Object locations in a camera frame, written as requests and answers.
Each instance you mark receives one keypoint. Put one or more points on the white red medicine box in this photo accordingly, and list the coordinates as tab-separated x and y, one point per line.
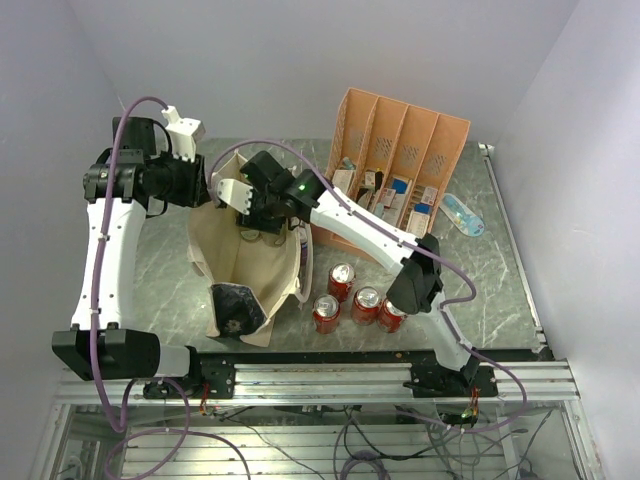
342	179

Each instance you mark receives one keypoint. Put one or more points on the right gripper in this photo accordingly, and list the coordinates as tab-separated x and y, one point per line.
253	221

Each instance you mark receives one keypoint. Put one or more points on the red soda can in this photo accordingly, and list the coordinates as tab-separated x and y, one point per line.
390	318
326	312
365	306
341	279

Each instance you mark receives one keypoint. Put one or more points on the white box right slot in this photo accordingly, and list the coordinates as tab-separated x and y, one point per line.
418	224

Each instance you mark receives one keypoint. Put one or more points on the red soda can right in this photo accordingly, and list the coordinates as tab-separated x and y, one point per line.
390	318

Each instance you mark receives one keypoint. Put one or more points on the blue toothbrush blister pack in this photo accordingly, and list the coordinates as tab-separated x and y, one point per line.
461	216

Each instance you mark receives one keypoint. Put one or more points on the aluminium mounting rail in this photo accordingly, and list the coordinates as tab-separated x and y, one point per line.
340	384

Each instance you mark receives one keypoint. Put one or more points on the red soda can left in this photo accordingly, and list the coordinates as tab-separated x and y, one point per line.
326	312

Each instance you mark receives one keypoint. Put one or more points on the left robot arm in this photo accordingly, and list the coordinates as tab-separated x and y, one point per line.
156	162

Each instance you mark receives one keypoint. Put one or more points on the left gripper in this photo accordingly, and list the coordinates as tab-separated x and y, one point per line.
196	192

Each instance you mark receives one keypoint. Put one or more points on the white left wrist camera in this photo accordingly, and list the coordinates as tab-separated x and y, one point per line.
184	133

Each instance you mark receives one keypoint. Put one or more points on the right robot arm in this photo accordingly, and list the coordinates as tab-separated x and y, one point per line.
415	263

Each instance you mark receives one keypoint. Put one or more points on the cream canvas tote bag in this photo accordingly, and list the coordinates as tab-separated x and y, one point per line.
248	283

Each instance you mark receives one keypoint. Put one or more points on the orange plastic desk organizer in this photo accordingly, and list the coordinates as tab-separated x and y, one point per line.
403	155

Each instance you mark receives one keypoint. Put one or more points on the clear bottle green cap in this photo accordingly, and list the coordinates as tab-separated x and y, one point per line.
274	240

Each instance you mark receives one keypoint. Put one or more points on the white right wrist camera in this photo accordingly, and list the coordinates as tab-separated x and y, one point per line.
235	194

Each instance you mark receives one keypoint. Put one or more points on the red soda can rear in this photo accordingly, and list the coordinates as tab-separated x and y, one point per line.
341	279

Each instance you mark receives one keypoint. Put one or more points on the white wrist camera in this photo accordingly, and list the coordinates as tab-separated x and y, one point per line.
235	194
184	133

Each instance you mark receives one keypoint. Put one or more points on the red soda can middle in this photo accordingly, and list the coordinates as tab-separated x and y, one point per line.
365	306

